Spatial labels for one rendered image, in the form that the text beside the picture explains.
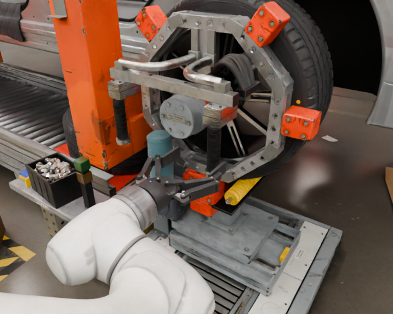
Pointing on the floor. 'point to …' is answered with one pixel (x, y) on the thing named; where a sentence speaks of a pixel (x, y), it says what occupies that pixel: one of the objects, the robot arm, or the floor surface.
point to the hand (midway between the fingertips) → (198, 160)
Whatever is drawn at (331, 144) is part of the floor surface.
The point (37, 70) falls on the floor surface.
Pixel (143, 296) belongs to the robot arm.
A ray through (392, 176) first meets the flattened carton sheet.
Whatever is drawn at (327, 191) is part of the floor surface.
